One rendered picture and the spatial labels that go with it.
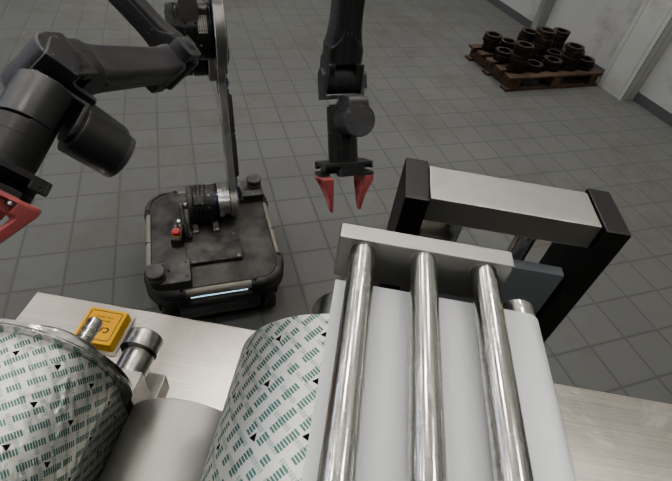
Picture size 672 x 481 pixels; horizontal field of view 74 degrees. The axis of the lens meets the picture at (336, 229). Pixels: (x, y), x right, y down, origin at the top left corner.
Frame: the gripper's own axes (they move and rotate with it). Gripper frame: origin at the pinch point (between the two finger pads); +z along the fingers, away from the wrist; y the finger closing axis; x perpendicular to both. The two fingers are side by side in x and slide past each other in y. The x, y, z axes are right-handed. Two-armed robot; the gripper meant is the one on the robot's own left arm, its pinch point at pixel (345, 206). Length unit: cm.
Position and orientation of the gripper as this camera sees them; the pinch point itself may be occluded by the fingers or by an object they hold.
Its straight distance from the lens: 89.7
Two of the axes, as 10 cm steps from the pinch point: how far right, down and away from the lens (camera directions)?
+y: 9.5, -1.2, 2.8
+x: -3.0, -2.5, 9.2
